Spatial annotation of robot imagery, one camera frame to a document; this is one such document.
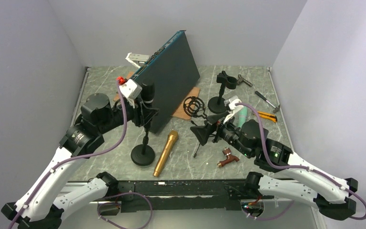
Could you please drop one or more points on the black microphone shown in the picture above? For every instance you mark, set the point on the black microphone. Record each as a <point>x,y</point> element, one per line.
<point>148,93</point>

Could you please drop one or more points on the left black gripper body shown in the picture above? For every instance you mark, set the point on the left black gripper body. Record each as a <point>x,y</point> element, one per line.
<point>137,116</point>

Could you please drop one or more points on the black round base mic stand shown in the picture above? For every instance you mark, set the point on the black round base mic stand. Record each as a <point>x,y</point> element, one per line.
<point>216,104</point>

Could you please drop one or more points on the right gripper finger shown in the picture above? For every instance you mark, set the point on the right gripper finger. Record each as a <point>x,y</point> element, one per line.
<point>203,132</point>
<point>217,118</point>

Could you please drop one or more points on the black stand with black microphone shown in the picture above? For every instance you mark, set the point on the black stand with black microphone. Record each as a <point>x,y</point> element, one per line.
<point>142,154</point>

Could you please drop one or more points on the blue network switch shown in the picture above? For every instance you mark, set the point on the blue network switch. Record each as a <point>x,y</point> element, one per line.
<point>174,73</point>

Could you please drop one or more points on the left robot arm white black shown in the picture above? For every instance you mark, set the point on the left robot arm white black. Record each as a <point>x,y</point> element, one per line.
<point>80,143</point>

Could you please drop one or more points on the black tripod shock mount stand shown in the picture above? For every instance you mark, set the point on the black tripod shock mount stand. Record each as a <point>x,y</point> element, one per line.
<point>194,107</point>

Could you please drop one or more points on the teal green microphone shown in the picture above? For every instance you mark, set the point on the teal green microphone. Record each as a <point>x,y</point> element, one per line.
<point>242,116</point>

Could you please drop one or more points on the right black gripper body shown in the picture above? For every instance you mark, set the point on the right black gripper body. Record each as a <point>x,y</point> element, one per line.
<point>220,128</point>

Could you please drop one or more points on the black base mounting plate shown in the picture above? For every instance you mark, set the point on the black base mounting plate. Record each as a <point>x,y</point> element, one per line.
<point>181,194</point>

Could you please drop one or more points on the small black handled hammer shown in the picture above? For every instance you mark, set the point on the small black handled hammer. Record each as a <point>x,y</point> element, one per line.
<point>276,109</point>

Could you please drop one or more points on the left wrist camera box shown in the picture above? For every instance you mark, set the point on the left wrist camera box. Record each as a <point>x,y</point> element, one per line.
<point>129,90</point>

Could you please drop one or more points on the yellow utility knife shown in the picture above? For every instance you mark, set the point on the yellow utility knife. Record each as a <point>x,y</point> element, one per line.
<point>268,116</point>

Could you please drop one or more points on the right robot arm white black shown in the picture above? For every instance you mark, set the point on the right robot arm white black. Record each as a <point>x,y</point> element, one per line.
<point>330,195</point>

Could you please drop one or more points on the white metal bracket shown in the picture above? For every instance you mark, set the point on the white metal bracket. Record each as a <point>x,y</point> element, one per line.
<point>137,60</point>

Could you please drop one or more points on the gold microphone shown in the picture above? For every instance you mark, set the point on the gold microphone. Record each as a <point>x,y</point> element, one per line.
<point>170,142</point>

